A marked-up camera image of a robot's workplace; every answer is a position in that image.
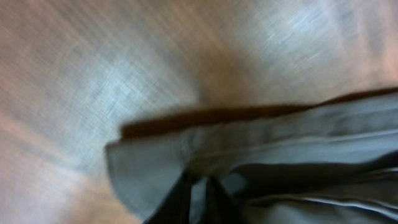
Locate grey shorts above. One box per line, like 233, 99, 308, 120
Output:
105, 93, 397, 223

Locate folded beige shorts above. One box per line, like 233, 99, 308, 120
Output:
1, 0, 397, 223

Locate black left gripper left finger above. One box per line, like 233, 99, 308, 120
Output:
144, 173, 193, 224

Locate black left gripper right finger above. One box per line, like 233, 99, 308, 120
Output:
205, 177, 247, 224

